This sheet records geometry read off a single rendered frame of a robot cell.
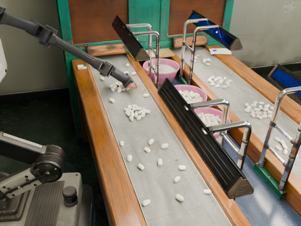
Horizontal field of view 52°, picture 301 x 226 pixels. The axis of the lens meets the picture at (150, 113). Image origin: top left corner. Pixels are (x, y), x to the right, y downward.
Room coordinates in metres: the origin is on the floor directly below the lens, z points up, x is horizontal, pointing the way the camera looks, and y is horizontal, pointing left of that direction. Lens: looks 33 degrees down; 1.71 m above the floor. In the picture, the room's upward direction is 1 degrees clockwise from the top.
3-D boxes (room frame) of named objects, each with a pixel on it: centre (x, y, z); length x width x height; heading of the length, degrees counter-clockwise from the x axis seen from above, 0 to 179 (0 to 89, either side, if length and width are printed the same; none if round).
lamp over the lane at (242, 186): (0.90, -0.16, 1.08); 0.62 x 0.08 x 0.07; 18
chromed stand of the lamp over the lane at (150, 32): (1.84, 0.06, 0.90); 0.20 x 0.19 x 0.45; 18
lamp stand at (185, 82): (1.96, -0.32, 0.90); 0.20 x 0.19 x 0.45; 18
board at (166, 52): (2.28, 0.00, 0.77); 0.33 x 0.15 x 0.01; 108
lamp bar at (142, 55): (1.82, 0.14, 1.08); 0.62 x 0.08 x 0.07; 18
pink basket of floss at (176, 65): (2.07, -0.07, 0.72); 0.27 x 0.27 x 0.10
